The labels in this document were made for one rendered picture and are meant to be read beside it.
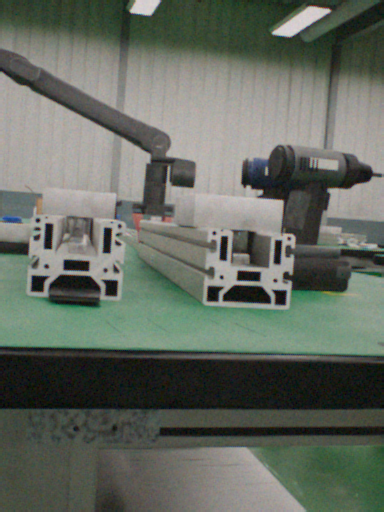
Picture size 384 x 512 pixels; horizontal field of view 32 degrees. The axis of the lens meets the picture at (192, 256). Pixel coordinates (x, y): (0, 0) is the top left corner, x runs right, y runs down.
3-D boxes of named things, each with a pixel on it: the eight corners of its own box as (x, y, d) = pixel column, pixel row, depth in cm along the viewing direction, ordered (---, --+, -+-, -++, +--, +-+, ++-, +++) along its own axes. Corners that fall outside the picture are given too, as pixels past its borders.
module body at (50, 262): (52, 251, 150) (54, 213, 149) (97, 254, 152) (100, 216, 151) (26, 295, 71) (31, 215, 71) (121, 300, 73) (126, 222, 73)
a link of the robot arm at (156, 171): (145, 160, 173) (147, 158, 167) (172, 162, 174) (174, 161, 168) (143, 186, 173) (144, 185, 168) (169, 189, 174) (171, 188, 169)
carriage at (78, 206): (45, 229, 118) (47, 190, 118) (108, 233, 120) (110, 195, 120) (40, 232, 102) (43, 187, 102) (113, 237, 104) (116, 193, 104)
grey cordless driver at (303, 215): (253, 283, 107) (264, 145, 106) (357, 287, 114) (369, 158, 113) (276, 289, 100) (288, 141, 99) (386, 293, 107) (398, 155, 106)
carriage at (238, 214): (172, 243, 97) (176, 196, 96) (246, 248, 99) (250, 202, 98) (191, 249, 81) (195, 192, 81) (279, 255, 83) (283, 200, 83)
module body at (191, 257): (137, 257, 153) (140, 219, 153) (180, 260, 155) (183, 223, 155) (202, 305, 75) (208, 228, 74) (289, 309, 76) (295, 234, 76)
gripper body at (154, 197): (174, 214, 169) (177, 185, 169) (133, 210, 167) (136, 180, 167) (170, 214, 175) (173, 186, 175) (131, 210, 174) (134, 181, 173)
